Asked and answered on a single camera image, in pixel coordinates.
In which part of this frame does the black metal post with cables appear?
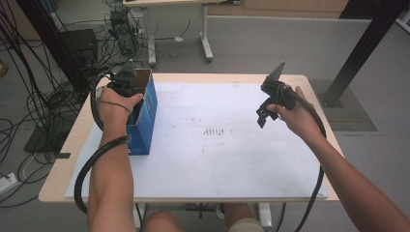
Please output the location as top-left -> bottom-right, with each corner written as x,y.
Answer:
15,0 -> 93,98

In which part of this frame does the white plug with black cable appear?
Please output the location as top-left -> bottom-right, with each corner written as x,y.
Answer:
154,17 -> 192,44

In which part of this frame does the person's leg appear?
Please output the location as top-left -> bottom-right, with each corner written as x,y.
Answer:
142,210 -> 186,232
221,202 -> 266,232

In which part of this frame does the person's left hand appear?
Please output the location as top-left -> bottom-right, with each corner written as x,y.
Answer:
96,86 -> 145,138

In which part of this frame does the white-legged background desk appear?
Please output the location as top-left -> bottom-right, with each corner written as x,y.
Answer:
122,0 -> 241,68

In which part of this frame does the white power strip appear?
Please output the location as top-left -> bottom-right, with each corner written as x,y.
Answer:
0,172 -> 18,195

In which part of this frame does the black floor plate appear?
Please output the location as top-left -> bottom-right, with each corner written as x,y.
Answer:
23,114 -> 80,155

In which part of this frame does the light wooden table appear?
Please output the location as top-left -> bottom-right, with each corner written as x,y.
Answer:
38,72 -> 344,205

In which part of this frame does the thick black left gripper cable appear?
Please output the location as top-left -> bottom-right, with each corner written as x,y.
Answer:
73,72 -> 133,217

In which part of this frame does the thick black gripper cable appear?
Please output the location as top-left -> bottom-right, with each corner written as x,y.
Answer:
291,87 -> 328,232
73,72 -> 133,217

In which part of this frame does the small dark computer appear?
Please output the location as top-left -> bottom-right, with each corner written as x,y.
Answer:
109,9 -> 139,56

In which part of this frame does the white table mat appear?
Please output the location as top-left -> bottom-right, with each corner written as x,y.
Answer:
64,80 -> 329,200

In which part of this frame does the black computer tower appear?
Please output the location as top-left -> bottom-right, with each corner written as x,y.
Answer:
60,28 -> 100,67

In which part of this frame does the person's right hand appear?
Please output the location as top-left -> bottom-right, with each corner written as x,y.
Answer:
266,85 -> 326,144

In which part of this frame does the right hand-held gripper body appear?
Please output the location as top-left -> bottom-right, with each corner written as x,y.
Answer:
260,61 -> 298,112

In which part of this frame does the blue cardboard box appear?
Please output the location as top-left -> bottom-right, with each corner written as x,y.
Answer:
125,68 -> 159,157

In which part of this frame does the white table leg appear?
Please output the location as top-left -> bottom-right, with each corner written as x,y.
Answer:
132,202 -> 147,230
256,202 -> 274,232

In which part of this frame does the thin black wrist wire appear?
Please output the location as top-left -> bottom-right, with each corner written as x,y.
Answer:
97,99 -> 133,116

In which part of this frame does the thick black right gripper cable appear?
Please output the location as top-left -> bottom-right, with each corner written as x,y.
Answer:
291,87 -> 328,232

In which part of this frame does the bundle of black floor cables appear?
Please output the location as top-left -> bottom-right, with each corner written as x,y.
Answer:
0,0 -> 107,209

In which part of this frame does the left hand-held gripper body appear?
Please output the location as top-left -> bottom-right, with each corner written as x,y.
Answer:
105,58 -> 143,99

